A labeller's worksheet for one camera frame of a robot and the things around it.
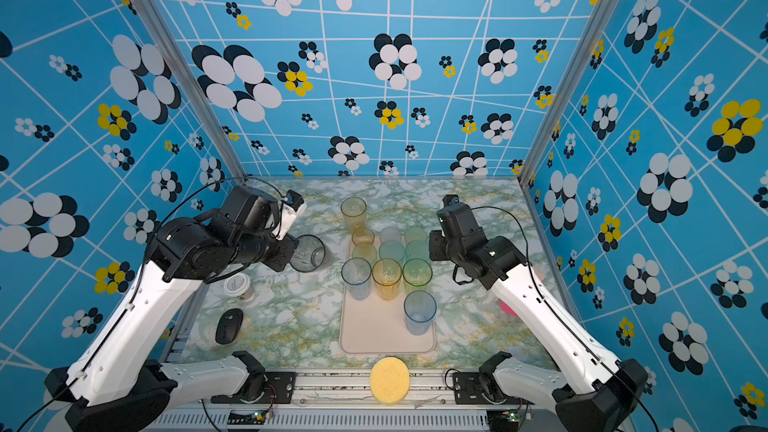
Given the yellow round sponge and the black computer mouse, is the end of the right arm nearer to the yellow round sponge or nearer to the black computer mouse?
the yellow round sponge

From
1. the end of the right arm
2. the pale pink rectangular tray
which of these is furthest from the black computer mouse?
the end of the right arm

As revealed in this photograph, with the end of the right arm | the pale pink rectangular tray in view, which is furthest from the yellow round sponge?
the end of the right arm

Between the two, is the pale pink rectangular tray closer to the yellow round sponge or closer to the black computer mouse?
the yellow round sponge

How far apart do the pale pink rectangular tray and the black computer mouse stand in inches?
11.7

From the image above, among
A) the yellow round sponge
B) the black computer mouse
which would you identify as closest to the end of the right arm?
the yellow round sponge

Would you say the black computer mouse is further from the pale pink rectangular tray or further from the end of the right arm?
the end of the right arm

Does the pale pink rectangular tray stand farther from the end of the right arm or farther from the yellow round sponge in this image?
the end of the right arm

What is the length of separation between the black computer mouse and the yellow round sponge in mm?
410

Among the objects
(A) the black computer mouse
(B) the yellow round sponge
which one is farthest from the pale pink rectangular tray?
(A) the black computer mouse

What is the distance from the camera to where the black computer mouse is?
32.4 inches

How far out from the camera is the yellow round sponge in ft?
2.36

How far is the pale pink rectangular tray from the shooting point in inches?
31.8

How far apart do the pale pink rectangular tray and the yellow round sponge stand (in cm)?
4
